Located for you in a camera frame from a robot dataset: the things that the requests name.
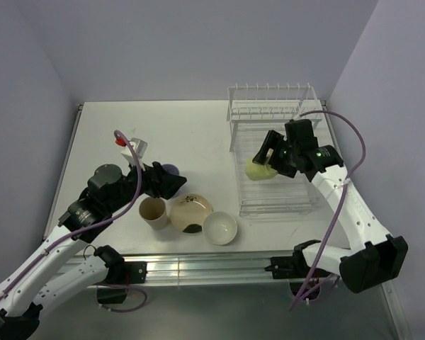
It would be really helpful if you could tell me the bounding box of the aluminium front rail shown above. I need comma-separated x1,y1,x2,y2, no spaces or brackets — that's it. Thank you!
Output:
59,249,392,286

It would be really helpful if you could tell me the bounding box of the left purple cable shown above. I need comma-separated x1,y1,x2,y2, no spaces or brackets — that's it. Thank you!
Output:
0,130,143,312

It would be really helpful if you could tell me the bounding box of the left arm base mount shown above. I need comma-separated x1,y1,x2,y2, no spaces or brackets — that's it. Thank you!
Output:
101,261,147,285

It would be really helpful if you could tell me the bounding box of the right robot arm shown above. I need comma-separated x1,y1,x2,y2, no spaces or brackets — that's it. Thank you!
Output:
251,119,408,293

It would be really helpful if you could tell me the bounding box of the white ceramic bowl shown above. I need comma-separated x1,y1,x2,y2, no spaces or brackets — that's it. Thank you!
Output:
203,211,238,246

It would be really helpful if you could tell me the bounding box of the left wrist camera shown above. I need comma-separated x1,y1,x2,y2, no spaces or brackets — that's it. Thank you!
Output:
120,138,147,167

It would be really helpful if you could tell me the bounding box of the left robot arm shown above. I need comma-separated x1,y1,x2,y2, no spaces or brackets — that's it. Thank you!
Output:
0,161,187,339

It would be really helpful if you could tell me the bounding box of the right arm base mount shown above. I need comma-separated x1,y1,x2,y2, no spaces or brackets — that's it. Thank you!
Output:
264,256,306,280

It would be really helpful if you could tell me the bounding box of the purple plastic cup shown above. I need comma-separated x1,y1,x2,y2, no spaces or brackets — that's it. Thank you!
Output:
162,164,180,176

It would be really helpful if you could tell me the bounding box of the beige plastic cup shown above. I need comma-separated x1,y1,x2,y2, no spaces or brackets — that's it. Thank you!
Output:
139,197,168,231

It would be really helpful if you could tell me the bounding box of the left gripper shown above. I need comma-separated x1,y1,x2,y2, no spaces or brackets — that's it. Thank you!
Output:
106,155,186,213

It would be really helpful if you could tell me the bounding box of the yellow-green mug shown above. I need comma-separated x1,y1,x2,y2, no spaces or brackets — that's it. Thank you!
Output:
244,149,278,181

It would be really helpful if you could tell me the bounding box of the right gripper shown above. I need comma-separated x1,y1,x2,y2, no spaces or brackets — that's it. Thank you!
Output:
253,129,299,178

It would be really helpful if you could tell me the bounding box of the white wire dish rack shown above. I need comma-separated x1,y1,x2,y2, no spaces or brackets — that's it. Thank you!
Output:
227,84,321,217

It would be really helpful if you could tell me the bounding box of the lower purple cable loop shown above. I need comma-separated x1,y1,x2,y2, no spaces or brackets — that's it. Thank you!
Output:
96,283,152,313

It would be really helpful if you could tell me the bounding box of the cream floral plate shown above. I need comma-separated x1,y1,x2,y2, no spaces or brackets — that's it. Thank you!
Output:
169,193,213,234

